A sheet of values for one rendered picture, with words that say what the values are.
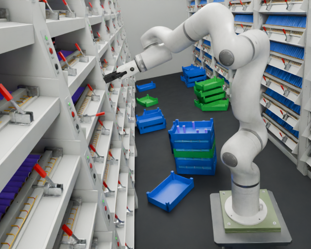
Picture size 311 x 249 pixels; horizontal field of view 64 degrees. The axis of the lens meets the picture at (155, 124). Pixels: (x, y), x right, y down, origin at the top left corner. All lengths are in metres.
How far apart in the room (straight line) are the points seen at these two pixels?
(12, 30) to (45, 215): 0.39
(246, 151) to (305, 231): 0.82
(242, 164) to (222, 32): 0.48
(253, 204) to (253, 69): 0.60
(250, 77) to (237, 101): 0.09
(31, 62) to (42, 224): 0.40
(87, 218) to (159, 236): 0.87
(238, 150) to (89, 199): 0.56
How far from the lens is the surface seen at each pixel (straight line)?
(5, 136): 0.54
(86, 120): 1.02
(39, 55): 0.73
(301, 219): 1.77
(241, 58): 0.83
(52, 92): 0.74
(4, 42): 0.58
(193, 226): 1.69
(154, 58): 1.18
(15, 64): 0.76
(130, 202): 1.74
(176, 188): 1.95
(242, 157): 0.99
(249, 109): 0.96
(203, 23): 0.95
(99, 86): 1.44
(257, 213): 1.30
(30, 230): 0.60
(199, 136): 1.86
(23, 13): 0.73
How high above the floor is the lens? 1.24
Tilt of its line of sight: 25 degrees down
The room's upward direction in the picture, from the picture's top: 11 degrees counter-clockwise
